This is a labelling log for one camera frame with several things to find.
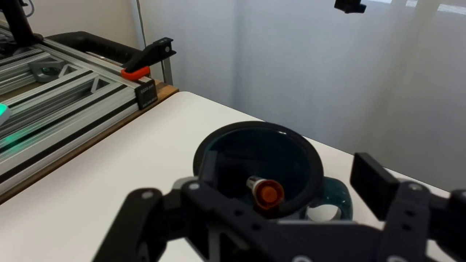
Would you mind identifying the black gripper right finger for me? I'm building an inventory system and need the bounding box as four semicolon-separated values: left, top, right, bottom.
349;151;466;262

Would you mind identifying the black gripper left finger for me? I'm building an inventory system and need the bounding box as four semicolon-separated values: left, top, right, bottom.
91;151;292;262

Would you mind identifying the white marker with red cap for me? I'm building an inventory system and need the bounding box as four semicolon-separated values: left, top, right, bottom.
244;174;286;211

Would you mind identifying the dark green speckled mug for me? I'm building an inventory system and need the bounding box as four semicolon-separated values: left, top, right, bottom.
192;120;353;222

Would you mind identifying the black clamp with orange trigger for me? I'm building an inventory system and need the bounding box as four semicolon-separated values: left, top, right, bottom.
119;36;177;84

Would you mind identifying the black foam tube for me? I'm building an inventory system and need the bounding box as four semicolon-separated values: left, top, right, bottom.
45;29;142;65

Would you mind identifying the aluminium extrusion frame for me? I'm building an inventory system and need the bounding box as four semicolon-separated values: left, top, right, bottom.
0;35;142;196

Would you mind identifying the black upright post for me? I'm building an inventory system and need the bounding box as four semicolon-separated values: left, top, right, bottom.
0;0;37;48

